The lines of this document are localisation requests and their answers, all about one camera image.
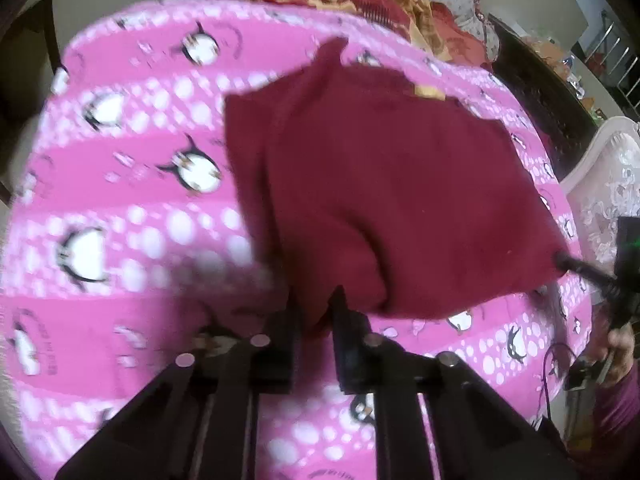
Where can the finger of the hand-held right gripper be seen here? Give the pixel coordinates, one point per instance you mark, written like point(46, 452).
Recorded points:
point(580, 267)

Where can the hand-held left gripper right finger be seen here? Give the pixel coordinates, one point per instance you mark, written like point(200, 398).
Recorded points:
point(350, 355)

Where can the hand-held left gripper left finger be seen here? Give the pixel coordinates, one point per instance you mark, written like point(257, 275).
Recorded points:
point(280, 350)

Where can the maroon garment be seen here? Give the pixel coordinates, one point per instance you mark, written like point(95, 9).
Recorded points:
point(390, 185)

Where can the person's right hand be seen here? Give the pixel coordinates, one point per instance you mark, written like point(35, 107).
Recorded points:
point(620, 355)

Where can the white upholstered chair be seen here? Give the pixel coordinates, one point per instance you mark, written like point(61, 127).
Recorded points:
point(615, 180)

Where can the dark wooden headboard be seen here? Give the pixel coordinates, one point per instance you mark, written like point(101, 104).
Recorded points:
point(540, 95)

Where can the metal rack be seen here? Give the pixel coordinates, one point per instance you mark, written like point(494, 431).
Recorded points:
point(607, 35)

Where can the pink penguin print blanket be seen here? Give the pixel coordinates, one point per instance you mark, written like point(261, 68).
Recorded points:
point(150, 150)

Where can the dark wooden board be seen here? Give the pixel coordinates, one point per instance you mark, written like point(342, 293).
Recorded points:
point(30, 60)

